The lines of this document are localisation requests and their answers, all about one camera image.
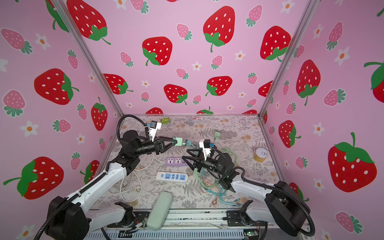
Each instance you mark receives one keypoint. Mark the white blue power strip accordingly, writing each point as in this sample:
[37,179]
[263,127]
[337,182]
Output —
[172,177]

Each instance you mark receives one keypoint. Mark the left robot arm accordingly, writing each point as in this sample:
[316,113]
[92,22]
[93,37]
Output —
[67,217]

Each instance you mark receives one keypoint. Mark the green snack packet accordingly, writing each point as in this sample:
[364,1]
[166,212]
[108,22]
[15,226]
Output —
[165,120]

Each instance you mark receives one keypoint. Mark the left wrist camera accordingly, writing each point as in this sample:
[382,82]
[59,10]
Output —
[151,130]

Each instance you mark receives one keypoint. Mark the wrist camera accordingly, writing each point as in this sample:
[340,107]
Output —
[206,146]
[151,130]

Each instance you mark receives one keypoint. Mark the small clear packet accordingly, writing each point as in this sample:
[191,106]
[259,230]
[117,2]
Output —
[196,119]

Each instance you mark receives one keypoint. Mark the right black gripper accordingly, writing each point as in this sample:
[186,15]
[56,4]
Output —
[190,164]

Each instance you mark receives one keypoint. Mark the yellow tape roll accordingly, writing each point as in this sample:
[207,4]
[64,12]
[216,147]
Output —
[260,155]

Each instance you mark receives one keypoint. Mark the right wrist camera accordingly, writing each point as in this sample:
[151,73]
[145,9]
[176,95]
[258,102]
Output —
[206,146]

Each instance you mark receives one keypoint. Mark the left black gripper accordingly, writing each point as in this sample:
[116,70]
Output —
[168,145]

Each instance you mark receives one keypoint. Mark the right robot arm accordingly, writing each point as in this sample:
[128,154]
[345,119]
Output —
[285,206]

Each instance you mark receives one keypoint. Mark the pale green oblong case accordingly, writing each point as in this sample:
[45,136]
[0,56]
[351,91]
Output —
[160,211]

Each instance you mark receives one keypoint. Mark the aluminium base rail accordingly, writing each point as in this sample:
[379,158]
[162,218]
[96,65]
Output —
[197,225]

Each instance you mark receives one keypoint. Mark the purple power strip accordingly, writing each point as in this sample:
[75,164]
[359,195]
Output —
[175,162]

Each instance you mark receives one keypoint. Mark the teal charger plug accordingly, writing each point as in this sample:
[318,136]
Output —
[189,143]

